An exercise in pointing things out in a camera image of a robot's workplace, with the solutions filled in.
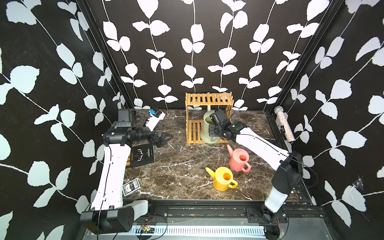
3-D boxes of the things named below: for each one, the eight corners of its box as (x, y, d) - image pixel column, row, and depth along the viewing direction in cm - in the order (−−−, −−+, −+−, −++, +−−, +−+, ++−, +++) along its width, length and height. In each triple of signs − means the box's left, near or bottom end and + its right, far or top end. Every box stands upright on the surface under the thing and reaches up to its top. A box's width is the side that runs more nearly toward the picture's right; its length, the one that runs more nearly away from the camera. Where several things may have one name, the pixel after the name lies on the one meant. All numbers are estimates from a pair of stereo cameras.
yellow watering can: (206, 191, 84) (208, 184, 74) (205, 174, 90) (207, 166, 80) (233, 191, 84) (237, 184, 74) (230, 175, 90) (234, 166, 80)
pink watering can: (228, 174, 90) (232, 165, 81) (225, 153, 99) (229, 144, 90) (245, 174, 90) (251, 165, 81) (241, 154, 99) (246, 144, 90)
